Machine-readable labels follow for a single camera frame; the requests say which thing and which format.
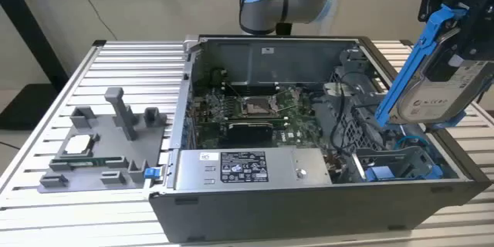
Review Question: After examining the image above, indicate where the green RAM stick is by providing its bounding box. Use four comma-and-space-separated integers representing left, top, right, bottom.
68, 157, 126, 169

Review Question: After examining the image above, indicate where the thin round black cable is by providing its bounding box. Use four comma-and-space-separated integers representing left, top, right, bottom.
329, 70, 387, 155

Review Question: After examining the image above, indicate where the green motherboard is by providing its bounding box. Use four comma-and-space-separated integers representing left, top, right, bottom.
188, 80, 328, 150

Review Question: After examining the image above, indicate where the black floor base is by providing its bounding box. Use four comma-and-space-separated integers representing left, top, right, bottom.
0, 83, 60, 131

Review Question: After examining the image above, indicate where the blue flat wire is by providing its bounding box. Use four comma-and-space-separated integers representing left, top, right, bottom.
396, 134, 429, 160

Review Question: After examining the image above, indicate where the silver power supply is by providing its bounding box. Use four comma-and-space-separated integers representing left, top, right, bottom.
172, 148, 332, 189

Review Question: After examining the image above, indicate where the blue plastic bay tab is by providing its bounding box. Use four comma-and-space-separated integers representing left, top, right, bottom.
365, 167, 397, 183

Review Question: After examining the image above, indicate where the CPU socket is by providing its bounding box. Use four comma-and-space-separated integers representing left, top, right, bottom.
239, 95, 283, 115

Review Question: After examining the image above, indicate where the grey metal disk bay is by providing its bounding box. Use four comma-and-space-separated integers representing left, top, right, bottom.
312, 49, 439, 184

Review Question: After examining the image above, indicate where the silver CPU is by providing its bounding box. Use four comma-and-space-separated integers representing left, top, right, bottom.
62, 135, 96, 155

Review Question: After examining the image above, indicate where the black slanted post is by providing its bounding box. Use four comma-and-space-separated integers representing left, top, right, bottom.
0, 0, 72, 93

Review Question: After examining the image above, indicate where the grey parts rack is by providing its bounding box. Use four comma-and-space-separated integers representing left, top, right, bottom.
37, 87, 169, 194

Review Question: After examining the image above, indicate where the black PC case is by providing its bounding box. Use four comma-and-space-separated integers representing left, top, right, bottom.
148, 34, 492, 244

